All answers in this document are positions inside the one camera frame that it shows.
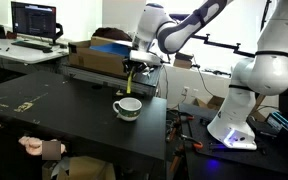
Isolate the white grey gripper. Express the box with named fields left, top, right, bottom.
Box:
left=122, top=50, right=161, bottom=78

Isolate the yellow sharpie marker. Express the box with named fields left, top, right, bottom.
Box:
left=126, top=70, right=133, bottom=94

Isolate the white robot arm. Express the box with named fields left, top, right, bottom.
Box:
left=130, top=0, right=288, bottom=150

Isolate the person's right hand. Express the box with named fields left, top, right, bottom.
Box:
left=18, top=136, right=66, bottom=156

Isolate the grey metal platform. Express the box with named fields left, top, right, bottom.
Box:
left=62, top=65, right=161, bottom=96

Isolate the white green ceramic mug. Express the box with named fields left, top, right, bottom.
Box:
left=112, top=97, right=142, bottom=121

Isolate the small brown cardboard box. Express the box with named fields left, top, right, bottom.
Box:
left=174, top=52, right=193, bottom=69

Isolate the black computer monitor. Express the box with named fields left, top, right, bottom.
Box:
left=11, top=1, right=63, bottom=46

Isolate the orange black clamp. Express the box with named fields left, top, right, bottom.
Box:
left=180, top=134, right=203, bottom=149

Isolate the black keyboard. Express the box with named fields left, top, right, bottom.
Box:
left=11, top=41, right=53, bottom=53

